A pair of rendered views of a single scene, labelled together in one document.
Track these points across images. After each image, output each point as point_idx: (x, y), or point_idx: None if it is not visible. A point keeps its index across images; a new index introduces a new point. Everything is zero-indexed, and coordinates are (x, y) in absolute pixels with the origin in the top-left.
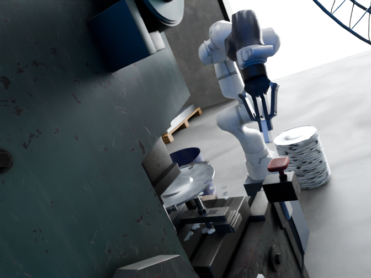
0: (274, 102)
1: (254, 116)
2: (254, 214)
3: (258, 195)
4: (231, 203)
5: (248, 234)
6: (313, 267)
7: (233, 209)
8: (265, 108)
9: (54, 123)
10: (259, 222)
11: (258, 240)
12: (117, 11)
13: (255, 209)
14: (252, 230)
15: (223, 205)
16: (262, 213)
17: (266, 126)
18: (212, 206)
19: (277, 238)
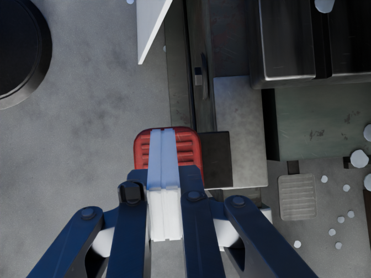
0: (28, 277)
1: (240, 254)
2: (239, 80)
3: (259, 165)
4: (294, 41)
5: (238, 31)
6: (226, 262)
7: (274, 10)
8: (125, 249)
9: None
10: (225, 74)
11: (209, 17)
12: None
13: (245, 101)
14: (234, 46)
15: (324, 58)
16: (219, 83)
17: (149, 167)
18: (355, 35)
19: (212, 125)
